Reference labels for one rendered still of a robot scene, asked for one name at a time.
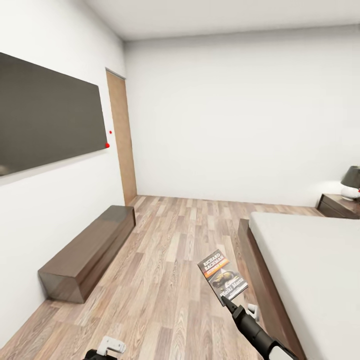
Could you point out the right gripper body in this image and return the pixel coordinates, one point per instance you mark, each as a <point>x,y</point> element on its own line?
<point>246,324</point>

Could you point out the hardback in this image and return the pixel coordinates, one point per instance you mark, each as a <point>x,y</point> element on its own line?
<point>222,277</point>

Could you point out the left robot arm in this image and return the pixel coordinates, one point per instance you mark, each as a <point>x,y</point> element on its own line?
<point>107,343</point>

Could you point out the nightstand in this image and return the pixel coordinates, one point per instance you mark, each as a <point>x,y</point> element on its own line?
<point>335,206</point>

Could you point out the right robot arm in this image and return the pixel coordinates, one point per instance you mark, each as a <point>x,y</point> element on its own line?
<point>247,322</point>

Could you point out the sliding door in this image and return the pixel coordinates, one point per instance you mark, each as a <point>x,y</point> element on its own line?
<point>122,131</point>

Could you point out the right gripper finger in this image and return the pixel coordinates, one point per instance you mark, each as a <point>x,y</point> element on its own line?
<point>230,305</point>

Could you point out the wall mounted tv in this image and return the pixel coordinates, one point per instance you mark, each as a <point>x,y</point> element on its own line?
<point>46,116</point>

